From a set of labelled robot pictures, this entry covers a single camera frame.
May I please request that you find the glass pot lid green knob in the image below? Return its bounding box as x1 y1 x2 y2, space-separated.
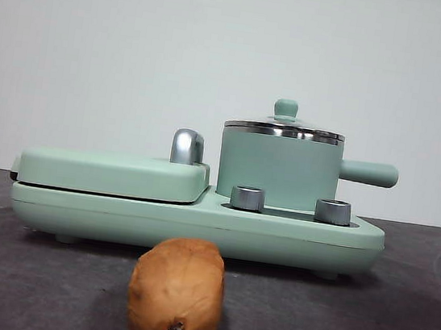
224 90 349 145

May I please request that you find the mint green hinged grill lid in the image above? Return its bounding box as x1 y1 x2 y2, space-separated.
8 106 218 209

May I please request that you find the silver control knob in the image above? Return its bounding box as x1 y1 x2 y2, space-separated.
229 184 268 213
313 196 354 227

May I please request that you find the mint green breakfast cooker base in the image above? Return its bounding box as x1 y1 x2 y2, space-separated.
6 159 389 285

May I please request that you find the mint green handled pot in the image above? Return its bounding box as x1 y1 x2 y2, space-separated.
214 119 404 223

